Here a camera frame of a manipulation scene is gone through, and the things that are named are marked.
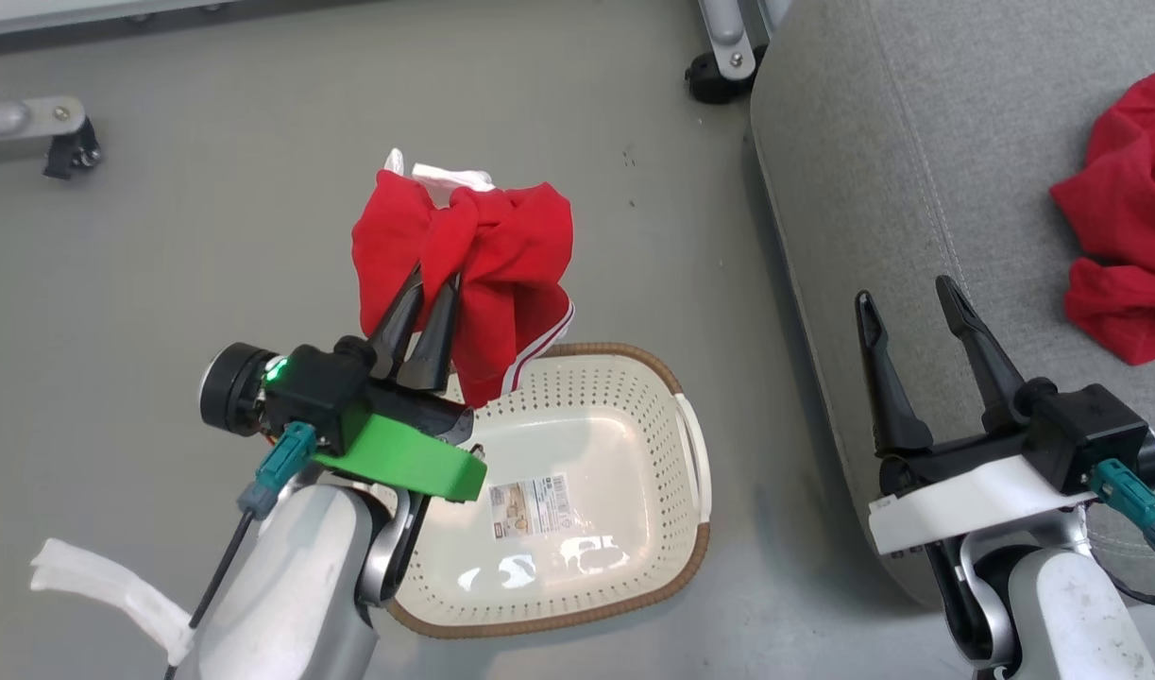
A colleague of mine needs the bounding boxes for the right cable with teal connector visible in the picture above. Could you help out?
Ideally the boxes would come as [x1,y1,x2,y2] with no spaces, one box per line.
[1090,460,1155,607]

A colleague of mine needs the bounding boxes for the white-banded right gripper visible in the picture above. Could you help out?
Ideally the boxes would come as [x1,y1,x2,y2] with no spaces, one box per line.
[855,275,1097,555]

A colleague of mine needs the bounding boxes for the grey fabric sofa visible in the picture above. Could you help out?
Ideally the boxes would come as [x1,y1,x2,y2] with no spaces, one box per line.
[750,0,1155,607]

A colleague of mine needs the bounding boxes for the white cloth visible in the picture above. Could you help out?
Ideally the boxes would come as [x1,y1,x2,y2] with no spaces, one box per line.
[385,148,495,207]

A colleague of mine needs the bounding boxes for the white fabric strap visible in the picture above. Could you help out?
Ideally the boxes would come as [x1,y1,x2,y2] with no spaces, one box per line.
[29,538,195,665]

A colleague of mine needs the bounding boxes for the left cable with teal connector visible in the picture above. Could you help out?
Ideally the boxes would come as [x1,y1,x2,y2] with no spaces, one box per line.
[164,422,318,680]

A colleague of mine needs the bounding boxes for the grey partition bottom rail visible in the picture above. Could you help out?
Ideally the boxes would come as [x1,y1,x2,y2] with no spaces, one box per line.
[0,0,266,39]

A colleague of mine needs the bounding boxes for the white perforated laundry basket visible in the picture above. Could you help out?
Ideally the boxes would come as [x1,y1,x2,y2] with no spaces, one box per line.
[388,342,712,639]

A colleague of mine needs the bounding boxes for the plain red garment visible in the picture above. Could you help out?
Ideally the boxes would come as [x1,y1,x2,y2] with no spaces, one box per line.
[1051,69,1155,366]

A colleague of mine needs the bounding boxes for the black caster wheel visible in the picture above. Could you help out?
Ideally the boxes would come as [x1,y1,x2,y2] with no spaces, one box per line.
[42,113,102,180]
[686,52,757,105]

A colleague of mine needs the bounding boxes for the red shorts with white trim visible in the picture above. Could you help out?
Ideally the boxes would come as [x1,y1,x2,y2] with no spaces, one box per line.
[352,170,576,409]

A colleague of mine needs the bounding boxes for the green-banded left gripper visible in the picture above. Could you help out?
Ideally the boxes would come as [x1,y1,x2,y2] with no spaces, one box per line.
[313,264,488,502]

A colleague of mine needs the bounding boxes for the cable with teal connector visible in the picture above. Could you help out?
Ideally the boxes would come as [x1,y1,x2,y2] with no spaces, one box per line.
[164,422,318,680]
[1090,460,1155,607]

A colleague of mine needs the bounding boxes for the paper label sticker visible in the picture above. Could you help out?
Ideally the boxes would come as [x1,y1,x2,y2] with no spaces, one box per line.
[489,472,578,540]

